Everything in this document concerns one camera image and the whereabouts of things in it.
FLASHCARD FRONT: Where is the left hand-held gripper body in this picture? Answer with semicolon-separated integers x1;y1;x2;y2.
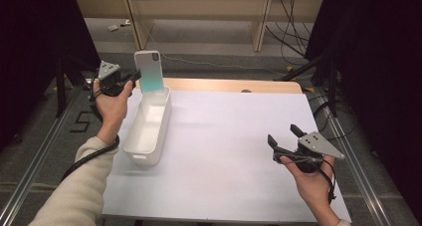
97;60;133;98

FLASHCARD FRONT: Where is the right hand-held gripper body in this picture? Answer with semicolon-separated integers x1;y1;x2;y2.
272;130;346;174

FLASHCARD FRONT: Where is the pink-rimmed phone case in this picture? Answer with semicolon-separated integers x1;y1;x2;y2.
133;50;165;95

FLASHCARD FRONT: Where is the white plastic storage bin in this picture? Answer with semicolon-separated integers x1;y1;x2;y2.
122;86;172;168

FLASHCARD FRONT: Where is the person's left hand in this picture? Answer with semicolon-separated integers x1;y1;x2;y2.
93;79;134;145

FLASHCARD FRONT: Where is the person's right hand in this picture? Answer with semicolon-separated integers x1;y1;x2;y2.
280;154;336;217

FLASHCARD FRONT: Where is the black tripod stand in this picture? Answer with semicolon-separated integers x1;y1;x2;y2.
54;52;107;118
274;48;340;118

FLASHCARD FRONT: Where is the white board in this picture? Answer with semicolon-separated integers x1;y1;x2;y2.
101;88;352;225

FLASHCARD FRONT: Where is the dark curtain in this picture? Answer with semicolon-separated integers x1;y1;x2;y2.
0;0;105;150
304;0;422;217

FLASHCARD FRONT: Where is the beige wooden shelf unit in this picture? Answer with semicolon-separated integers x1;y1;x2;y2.
73;0;325;53

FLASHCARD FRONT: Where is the black floor cable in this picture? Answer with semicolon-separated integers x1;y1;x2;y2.
308;92;356;144

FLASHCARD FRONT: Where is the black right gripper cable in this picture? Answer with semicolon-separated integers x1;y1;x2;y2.
274;152;337;205

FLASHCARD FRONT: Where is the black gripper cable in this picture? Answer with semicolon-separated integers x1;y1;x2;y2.
61;72;121;183
274;152;337;205

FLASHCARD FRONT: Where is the metal floor rail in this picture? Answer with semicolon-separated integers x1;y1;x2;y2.
0;86;85;226
314;86;393;226

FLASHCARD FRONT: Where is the white floor cable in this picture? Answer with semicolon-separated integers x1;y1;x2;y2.
125;19;315;81

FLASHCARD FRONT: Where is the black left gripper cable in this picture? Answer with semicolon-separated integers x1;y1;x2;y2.
61;72;121;183

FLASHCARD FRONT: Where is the bundle of black cables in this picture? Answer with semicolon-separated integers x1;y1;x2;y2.
264;0;315;59

